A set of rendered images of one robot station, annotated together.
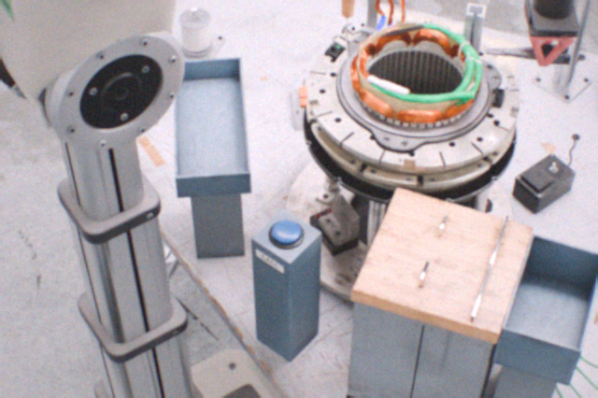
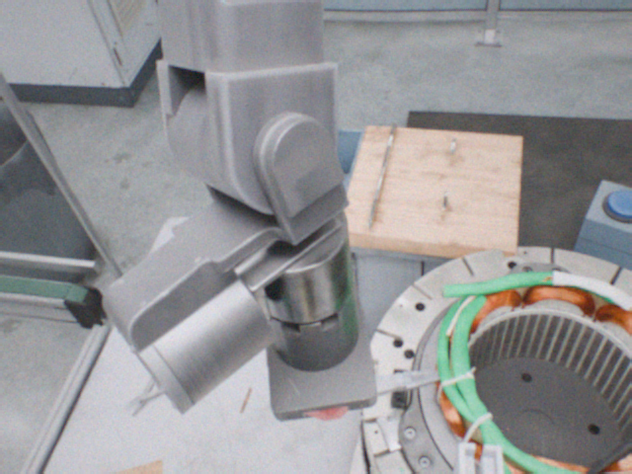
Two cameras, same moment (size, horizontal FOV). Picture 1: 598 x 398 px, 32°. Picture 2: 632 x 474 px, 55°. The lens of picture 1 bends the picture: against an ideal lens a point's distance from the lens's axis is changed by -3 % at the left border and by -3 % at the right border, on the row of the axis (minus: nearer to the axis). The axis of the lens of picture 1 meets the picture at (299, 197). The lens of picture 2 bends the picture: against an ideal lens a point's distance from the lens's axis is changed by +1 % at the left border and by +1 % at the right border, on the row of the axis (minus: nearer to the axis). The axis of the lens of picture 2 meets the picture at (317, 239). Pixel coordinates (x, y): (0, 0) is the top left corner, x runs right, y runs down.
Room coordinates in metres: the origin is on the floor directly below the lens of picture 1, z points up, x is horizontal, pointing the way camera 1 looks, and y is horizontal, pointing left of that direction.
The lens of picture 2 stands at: (1.38, -0.34, 1.59)
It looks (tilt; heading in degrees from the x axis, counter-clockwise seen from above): 50 degrees down; 180
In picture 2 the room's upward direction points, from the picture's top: 10 degrees counter-clockwise
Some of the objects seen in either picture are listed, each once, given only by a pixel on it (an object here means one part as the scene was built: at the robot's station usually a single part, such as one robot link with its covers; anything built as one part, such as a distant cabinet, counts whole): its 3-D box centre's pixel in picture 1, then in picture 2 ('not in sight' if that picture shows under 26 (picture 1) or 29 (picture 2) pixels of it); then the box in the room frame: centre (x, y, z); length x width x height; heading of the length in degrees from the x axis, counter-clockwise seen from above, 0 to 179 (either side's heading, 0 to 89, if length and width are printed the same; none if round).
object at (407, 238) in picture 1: (445, 262); (433, 189); (0.88, -0.19, 1.05); 0.20 x 0.19 x 0.02; 69
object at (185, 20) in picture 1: (195, 32); not in sight; (1.62, 0.21, 0.82); 0.06 x 0.06 x 0.07
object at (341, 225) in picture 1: (338, 220); not in sight; (1.12, -0.06, 0.85); 0.06 x 0.04 x 0.05; 29
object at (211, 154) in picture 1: (215, 177); not in sight; (1.15, 0.13, 0.92); 0.25 x 0.11 x 0.28; 5
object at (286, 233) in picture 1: (286, 232); (626, 203); (0.94, 0.02, 1.04); 0.04 x 0.04 x 0.01
